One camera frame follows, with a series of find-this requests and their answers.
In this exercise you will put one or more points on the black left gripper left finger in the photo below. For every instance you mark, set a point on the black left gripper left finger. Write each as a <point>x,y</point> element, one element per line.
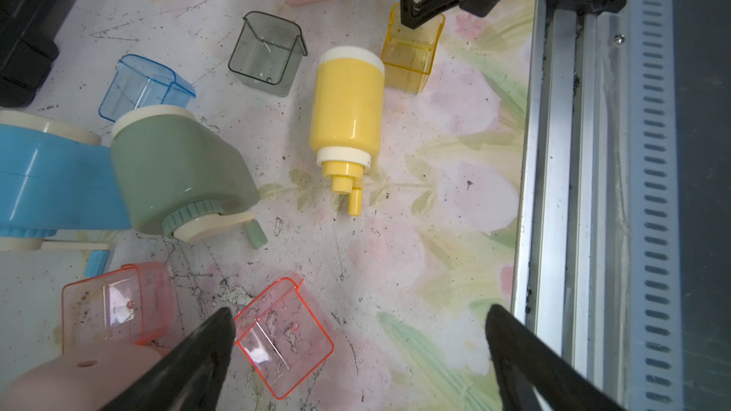
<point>191,377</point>

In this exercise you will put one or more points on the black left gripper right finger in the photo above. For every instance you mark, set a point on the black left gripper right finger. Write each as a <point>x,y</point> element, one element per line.
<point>528,371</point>

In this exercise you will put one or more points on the yellow transparent tray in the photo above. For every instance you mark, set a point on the yellow transparent tray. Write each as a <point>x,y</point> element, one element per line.
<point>408,55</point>

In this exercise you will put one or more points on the pink transparent tray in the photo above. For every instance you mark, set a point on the pink transparent tray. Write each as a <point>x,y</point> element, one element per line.
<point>283,334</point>
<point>133,304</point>

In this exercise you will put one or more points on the yellow pencil sharpener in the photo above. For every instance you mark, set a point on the yellow pencil sharpener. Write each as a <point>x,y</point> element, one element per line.
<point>346,123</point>

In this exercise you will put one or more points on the grey-green transparent tray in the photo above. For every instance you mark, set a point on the grey-green transparent tray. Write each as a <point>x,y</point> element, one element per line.
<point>268,53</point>

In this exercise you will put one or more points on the black plastic tool case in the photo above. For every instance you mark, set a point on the black plastic tool case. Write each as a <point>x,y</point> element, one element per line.
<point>27,50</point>

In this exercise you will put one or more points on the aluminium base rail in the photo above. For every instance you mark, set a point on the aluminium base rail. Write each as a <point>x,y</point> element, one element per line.
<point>623,259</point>

